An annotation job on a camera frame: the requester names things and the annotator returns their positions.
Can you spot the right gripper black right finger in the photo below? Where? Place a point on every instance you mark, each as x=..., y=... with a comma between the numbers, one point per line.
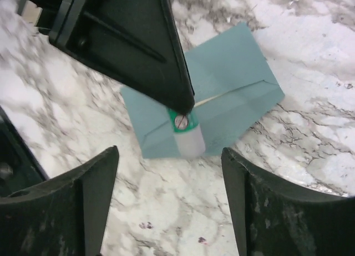
x=273, y=216

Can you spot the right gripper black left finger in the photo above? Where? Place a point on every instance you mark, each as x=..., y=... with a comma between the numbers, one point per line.
x=65, y=215

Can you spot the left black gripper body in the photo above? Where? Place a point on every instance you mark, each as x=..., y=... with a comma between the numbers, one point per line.
x=41, y=13

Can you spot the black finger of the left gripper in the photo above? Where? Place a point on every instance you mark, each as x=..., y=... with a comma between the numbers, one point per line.
x=134, y=42

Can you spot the teal paper envelope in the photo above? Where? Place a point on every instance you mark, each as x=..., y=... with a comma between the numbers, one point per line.
x=229, y=61

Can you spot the green white glue stick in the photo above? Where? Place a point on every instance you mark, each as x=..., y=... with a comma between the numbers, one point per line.
x=187, y=134

